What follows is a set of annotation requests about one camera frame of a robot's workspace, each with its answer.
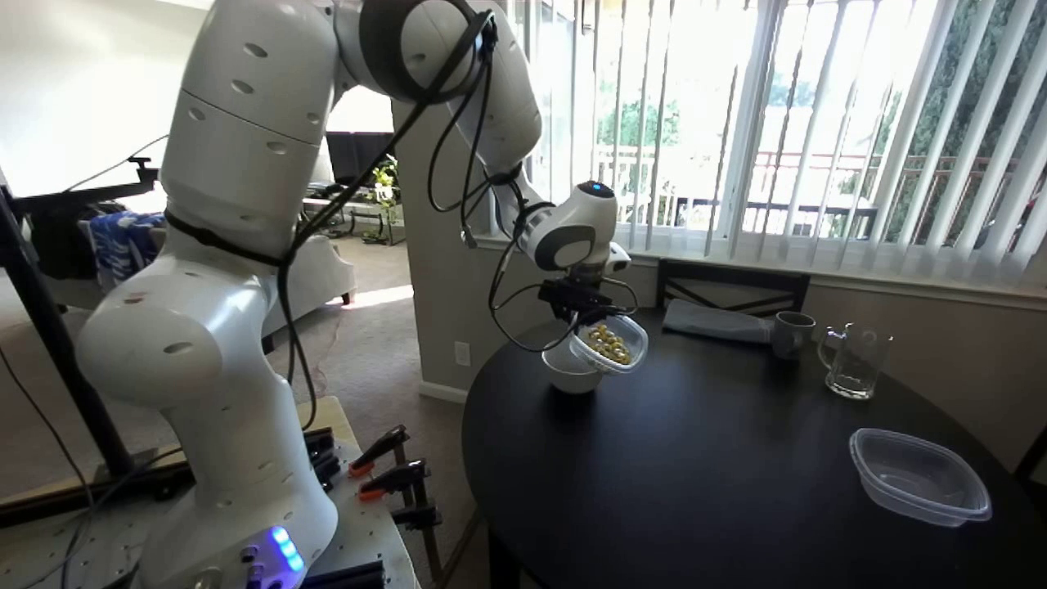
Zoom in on glass mug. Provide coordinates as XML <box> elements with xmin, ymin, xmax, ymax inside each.
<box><xmin>817</xmin><ymin>322</ymin><xmax>895</xmax><ymax>401</ymax></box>

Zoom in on black monitor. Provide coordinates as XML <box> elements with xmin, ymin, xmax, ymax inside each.
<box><xmin>325</xmin><ymin>130</ymin><xmax>396</xmax><ymax>187</ymax></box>

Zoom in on vertical window blinds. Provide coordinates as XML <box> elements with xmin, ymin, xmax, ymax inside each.
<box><xmin>506</xmin><ymin>0</ymin><xmax>1047</xmax><ymax>289</ymax></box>

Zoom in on grey cloth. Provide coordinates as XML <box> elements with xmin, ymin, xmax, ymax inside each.
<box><xmin>662</xmin><ymin>299</ymin><xmax>775</xmax><ymax>345</ymax></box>

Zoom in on dark wooden chair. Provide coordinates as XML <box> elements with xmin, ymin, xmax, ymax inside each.
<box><xmin>656</xmin><ymin>258</ymin><xmax>811</xmax><ymax>318</ymax></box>

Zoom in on blue patterned cloth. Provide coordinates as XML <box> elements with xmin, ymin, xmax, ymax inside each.
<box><xmin>88</xmin><ymin>210</ymin><xmax>167</xmax><ymax>289</ymax></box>

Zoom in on clear plastic container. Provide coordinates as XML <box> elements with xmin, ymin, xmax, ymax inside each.
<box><xmin>848</xmin><ymin>427</ymin><xmax>994</xmax><ymax>528</ymax></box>

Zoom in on grey mug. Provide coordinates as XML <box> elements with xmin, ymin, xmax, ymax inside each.
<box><xmin>771</xmin><ymin>311</ymin><xmax>818</xmax><ymax>362</ymax></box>

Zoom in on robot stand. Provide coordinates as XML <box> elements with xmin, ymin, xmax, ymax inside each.
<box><xmin>0</xmin><ymin>396</ymin><xmax>423</xmax><ymax>589</ymax></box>

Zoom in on black stand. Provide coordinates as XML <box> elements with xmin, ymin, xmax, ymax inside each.
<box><xmin>0</xmin><ymin>157</ymin><xmax>199</xmax><ymax>528</ymax></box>

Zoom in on heap of yellow beads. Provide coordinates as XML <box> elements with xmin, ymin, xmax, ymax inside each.
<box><xmin>587</xmin><ymin>323</ymin><xmax>633</xmax><ymax>366</ymax></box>

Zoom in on potted plant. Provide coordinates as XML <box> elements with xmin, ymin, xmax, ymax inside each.
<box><xmin>362</xmin><ymin>158</ymin><xmax>403</xmax><ymax>245</ymax></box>

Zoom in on white bowl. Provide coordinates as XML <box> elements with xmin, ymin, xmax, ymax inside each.
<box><xmin>541</xmin><ymin>339</ymin><xmax>606</xmax><ymax>396</ymax></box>

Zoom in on black and orange clamp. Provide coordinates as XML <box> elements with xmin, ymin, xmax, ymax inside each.
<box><xmin>349</xmin><ymin>424</ymin><xmax>411</xmax><ymax>480</ymax></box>
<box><xmin>358</xmin><ymin>458</ymin><xmax>432</xmax><ymax>505</ymax></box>

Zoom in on transparent plastic bowl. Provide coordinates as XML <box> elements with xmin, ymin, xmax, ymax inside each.
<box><xmin>568</xmin><ymin>314</ymin><xmax>649</xmax><ymax>376</ymax></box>

